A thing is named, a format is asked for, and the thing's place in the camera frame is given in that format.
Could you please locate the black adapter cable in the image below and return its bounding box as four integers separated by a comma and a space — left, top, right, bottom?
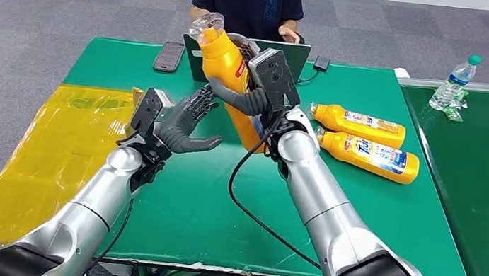
296, 67, 321, 87

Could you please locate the yellow taped cardboard sheet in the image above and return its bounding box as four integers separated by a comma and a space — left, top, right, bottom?
0, 69, 145, 268

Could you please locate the crumpled green wrapper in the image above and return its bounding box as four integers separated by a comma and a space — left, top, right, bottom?
440, 87, 471, 124

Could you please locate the dark green laptop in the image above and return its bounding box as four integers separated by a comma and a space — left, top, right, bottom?
178, 28, 313, 97

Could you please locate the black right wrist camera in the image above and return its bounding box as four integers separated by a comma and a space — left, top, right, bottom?
242, 45, 308, 119

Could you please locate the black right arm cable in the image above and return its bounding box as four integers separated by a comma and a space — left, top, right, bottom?
218, 108, 340, 270

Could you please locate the dark grey smartphone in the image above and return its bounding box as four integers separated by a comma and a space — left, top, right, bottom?
152, 39, 187, 76

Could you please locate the orange detergent bottle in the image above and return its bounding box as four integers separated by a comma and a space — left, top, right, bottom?
306, 100, 410, 151
311, 126, 424, 187
173, 9, 284, 156

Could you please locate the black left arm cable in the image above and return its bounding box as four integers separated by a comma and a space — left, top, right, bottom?
84, 192, 136, 276

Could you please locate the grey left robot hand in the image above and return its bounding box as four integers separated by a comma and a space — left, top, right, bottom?
150, 77, 230, 161

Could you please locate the person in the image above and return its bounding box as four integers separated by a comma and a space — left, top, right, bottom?
187, 0, 307, 46

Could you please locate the clear water bottle green cap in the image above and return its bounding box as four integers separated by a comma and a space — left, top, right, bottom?
427, 49, 483, 116

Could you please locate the black power adapter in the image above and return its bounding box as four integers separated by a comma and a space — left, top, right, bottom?
312, 54, 331, 74

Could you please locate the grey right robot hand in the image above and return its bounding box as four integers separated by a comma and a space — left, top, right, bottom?
204, 30, 282, 120

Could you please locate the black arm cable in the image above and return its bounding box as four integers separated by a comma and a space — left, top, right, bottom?
218, 108, 340, 270
84, 192, 136, 276

